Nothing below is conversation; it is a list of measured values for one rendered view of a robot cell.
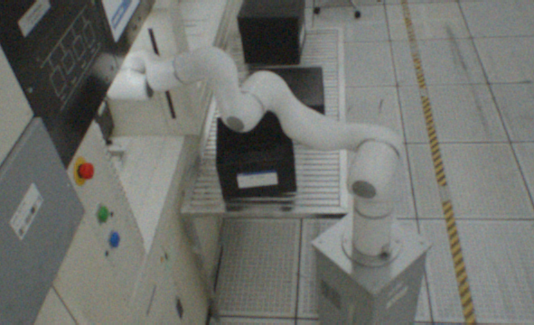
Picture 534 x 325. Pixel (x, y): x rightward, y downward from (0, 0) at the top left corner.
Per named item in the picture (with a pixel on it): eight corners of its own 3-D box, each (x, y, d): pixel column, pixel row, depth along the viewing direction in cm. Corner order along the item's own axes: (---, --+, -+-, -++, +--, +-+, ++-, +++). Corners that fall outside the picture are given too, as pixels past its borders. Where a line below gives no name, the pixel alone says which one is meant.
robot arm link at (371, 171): (398, 195, 162) (404, 135, 145) (381, 240, 150) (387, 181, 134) (360, 186, 166) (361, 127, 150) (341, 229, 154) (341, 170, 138)
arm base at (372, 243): (413, 243, 171) (418, 204, 158) (373, 277, 163) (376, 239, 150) (369, 211, 182) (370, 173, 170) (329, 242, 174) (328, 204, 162)
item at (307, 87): (325, 125, 219) (324, 99, 210) (255, 127, 222) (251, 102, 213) (323, 84, 240) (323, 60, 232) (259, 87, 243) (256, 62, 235)
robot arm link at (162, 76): (181, 27, 155) (117, 52, 174) (172, 76, 150) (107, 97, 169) (201, 41, 162) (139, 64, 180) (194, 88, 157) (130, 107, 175)
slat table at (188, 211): (346, 327, 234) (348, 212, 183) (213, 322, 242) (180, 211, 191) (342, 137, 328) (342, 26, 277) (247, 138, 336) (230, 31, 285)
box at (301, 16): (300, 65, 254) (297, 17, 237) (242, 64, 259) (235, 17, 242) (307, 34, 274) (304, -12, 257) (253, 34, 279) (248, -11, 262)
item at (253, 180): (221, 200, 193) (214, 166, 181) (222, 150, 213) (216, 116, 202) (297, 192, 192) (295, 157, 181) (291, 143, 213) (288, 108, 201)
